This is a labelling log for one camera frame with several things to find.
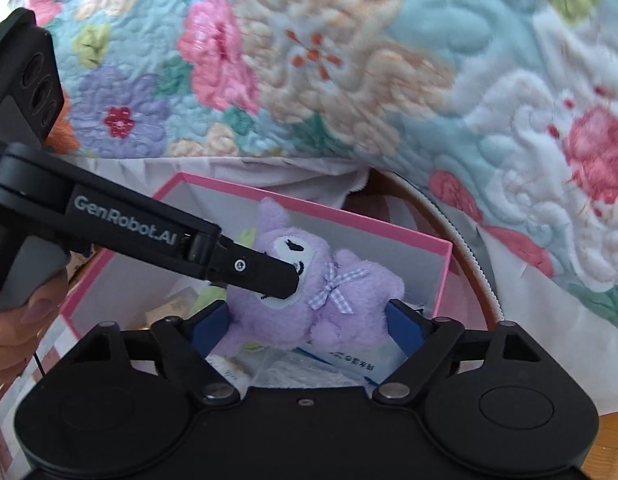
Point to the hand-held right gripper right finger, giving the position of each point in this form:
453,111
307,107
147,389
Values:
404,325

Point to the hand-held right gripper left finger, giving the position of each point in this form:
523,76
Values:
211,325

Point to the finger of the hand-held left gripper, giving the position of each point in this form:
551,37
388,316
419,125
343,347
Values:
259,270

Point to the green yarn ball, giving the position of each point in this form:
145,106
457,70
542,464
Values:
249,236

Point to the blue wet wipes pack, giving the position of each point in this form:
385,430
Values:
359,360

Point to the purple plush toy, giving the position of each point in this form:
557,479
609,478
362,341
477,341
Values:
299,320

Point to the clear floss pick box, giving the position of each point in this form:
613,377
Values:
299,367

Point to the pink cardboard box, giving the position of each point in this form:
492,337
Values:
379,230

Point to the person's left hand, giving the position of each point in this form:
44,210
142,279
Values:
24,335

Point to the checkered rug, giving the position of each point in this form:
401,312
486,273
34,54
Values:
464,290

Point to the floral quilt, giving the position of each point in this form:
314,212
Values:
389,60

